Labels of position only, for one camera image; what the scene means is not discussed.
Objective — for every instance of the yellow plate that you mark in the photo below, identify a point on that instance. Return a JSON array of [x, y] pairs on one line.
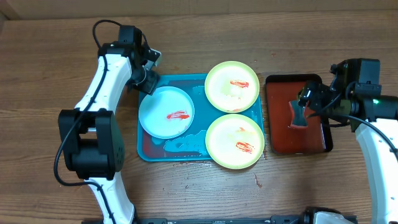
[[232, 86], [234, 141]]

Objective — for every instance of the teal plastic tray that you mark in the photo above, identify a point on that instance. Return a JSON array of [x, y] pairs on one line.
[[189, 146]]

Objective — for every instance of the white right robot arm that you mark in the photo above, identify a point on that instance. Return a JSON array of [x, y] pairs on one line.
[[354, 98]]

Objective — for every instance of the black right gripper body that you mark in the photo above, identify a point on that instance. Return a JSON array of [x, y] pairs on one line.
[[320, 100]]

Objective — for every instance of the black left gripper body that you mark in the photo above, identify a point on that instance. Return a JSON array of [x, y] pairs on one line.
[[145, 81]]

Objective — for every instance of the black tray with red water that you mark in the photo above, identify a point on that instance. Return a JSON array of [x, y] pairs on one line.
[[315, 138]]

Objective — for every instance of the orange sponge with green pad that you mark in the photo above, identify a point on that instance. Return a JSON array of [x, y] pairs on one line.
[[298, 120]]

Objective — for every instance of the cardboard back panel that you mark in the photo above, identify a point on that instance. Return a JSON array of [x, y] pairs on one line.
[[60, 9]]

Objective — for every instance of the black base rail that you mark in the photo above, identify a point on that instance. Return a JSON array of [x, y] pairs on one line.
[[293, 219]]

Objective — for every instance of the light blue plate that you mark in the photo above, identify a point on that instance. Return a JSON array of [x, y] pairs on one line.
[[167, 113]]

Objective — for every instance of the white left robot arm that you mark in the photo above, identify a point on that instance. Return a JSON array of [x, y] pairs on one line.
[[92, 145]]

